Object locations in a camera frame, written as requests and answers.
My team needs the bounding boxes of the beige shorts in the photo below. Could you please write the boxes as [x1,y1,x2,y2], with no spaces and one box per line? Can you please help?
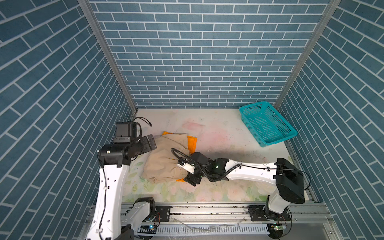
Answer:
[141,134,190,184]

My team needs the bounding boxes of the orange shorts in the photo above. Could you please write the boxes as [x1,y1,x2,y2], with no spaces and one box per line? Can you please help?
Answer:
[162,131,198,182]

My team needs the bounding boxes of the teal plastic basket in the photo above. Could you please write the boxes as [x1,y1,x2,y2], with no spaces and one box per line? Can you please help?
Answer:
[239,102,298,147]

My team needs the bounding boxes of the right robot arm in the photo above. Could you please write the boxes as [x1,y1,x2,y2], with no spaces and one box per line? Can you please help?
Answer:
[173,152,307,221]

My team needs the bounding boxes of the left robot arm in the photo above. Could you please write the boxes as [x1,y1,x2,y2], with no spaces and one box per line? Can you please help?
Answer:
[86,135,157,240]

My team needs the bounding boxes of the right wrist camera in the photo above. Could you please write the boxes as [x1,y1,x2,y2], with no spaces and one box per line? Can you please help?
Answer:
[177,161,195,174]

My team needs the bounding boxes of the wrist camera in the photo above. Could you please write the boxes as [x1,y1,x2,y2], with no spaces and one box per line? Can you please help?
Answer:
[114,121,143,143]
[177,161,195,174]

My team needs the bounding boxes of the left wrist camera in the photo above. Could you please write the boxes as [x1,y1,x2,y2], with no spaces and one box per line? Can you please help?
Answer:
[114,121,143,143]

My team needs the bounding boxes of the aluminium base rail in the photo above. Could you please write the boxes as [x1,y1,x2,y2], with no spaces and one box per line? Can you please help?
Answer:
[77,202,343,240]

